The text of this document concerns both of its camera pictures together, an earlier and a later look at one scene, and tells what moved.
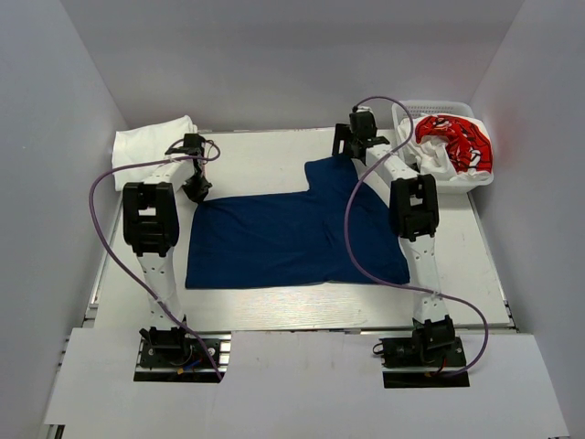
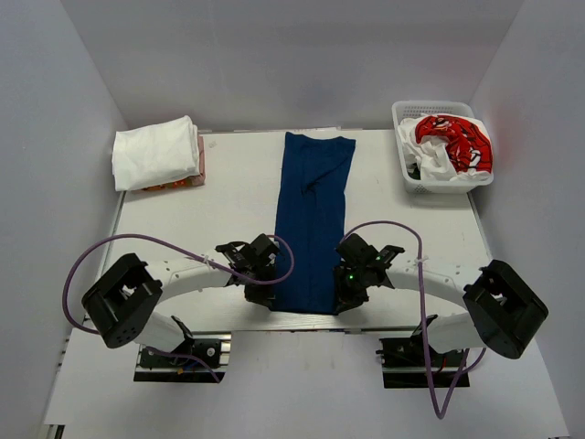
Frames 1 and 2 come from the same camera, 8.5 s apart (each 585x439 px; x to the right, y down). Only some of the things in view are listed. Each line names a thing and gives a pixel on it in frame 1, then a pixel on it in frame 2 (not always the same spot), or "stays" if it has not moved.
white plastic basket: x=406 y=109 stays
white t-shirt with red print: x=449 y=147 stays
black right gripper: x=343 y=133 -> x=344 y=299
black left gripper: x=199 y=193 -> x=264 y=296
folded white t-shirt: x=148 y=143 stays
